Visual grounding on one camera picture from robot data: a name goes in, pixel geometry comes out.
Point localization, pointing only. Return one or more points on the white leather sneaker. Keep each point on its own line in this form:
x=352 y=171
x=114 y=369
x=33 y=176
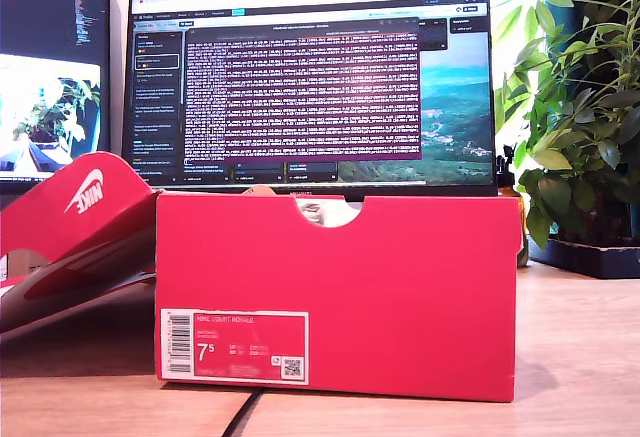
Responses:
x=320 y=212

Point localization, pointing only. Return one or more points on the wide black Huawei monitor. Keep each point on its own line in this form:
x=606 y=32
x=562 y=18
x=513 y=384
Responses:
x=300 y=97

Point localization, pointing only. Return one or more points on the green leafy potted plant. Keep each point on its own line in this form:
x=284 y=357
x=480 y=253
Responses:
x=555 y=192

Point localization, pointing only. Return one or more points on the red Nike shoebox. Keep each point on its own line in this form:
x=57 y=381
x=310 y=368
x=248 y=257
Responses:
x=350 y=297

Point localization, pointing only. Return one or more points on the black thin-bezel computer monitor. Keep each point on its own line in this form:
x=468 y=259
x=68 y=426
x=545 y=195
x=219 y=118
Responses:
x=50 y=32

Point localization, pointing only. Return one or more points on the black rectangular plant tray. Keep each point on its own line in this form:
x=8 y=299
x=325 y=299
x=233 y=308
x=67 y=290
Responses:
x=590 y=262

